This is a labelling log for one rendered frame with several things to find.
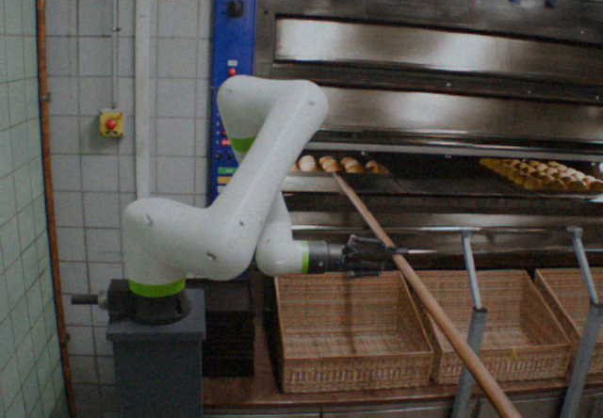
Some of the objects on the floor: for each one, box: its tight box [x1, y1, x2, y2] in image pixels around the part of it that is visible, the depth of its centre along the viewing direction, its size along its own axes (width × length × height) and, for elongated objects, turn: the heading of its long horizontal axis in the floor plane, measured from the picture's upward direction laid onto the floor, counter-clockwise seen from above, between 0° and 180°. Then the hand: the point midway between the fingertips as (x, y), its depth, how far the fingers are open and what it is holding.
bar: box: [291, 225, 603, 418], centre depth 196 cm, size 31×127×118 cm, turn 85°
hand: (396, 257), depth 156 cm, fingers closed on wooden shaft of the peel, 3 cm apart
